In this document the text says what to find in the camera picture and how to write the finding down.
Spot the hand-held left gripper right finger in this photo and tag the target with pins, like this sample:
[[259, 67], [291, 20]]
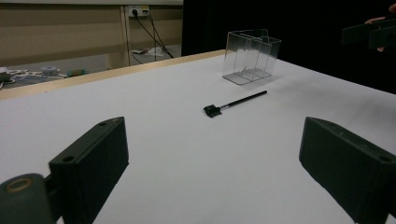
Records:
[[351, 174]]

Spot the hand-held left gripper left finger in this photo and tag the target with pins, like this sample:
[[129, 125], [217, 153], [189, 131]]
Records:
[[90, 165]]

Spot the clear acrylic organizer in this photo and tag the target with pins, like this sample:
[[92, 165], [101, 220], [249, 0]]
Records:
[[246, 77]]

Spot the black makeup brush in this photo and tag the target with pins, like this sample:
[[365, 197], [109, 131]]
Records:
[[243, 100]]

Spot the black curtain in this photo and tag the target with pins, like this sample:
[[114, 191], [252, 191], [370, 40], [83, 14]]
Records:
[[311, 18]]

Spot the green plastic packet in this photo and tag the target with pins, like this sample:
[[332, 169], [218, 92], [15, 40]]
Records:
[[76, 73]]

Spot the white table mat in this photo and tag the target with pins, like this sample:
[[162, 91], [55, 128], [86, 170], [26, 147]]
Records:
[[186, 171]]

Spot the white crumpled paper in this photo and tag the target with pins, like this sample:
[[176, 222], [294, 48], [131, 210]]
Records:
[[155, 51]]

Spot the beige wooden shelf unit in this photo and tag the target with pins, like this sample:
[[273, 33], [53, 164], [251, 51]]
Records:
[[62, 31]]

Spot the white wall socket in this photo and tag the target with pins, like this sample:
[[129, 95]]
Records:
[[138, 11]]

